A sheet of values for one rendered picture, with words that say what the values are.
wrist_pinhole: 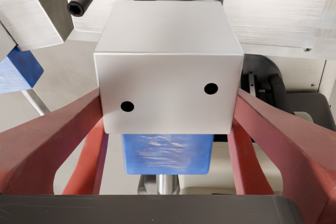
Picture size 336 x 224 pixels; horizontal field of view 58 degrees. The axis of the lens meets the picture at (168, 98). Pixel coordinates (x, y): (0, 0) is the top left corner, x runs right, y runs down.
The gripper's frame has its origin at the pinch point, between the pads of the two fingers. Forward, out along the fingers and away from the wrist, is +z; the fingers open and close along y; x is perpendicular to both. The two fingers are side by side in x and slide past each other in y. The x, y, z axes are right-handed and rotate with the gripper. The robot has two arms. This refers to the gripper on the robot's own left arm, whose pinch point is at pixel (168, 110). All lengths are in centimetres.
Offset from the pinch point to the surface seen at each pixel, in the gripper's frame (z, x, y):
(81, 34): 19.6, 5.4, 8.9
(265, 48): 17.1, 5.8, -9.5
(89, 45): 111, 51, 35
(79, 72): 115, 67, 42
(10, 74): 13.5, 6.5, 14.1
